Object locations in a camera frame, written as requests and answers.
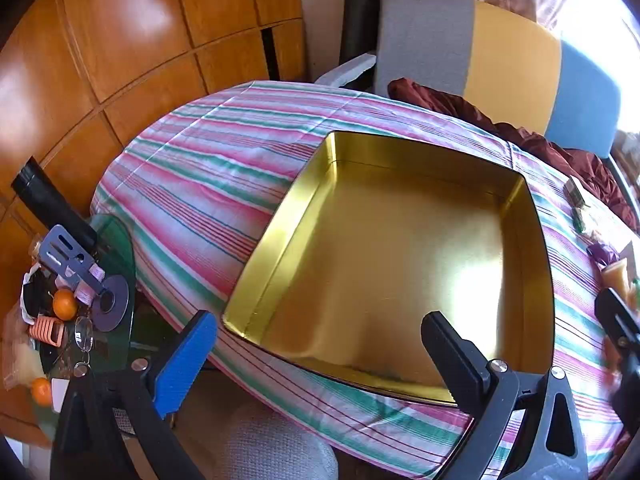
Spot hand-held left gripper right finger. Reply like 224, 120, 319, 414
421, 311, 591, 480

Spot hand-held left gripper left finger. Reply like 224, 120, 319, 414
50, 310, 219, 480

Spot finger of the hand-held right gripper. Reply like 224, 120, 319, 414
595, 287, 640, 358

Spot yellow sponge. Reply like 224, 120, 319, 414
601, 259, 632, 301

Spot purple snack packet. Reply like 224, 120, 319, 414
586, 241, 623, 266

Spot gold tin box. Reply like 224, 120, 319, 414
221, 130, 556, 406

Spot small green box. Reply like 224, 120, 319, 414
563, 177, 591, 208

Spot green white packet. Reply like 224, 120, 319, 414
572, 205, 601, 233

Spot eyeglasses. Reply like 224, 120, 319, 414
74, 316, 96, 366

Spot pink hair roller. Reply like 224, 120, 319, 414
72, 265, 106, 306

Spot grey mesh chair seat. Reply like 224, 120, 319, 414
112, 400, 338, 480

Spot orange fruit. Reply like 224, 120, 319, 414
31, 377, 54, 407
52, 287, 78, 322

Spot round glass side table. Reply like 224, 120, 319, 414
30, 214, 166, 441

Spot orange plastic rack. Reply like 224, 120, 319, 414
29, 314, 65, 348

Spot grey slotted spatula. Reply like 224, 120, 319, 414
39, 225, 130, 332

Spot clear plastic bag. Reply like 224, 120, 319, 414
0, 305, 46, 391

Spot striped blanket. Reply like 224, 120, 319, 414
90, 80, 633, 478

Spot black bottle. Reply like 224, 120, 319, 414
11, 156, 98, 253

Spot maroon cloth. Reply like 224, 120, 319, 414
387, 77, 640, 233

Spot grey yellow blue sofa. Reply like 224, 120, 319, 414
314, 0, 626, 161

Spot wooden wardrobe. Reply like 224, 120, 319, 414
0, 0, 308, 441

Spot black rolled mat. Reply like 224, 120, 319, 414
339, 0, 388, 83

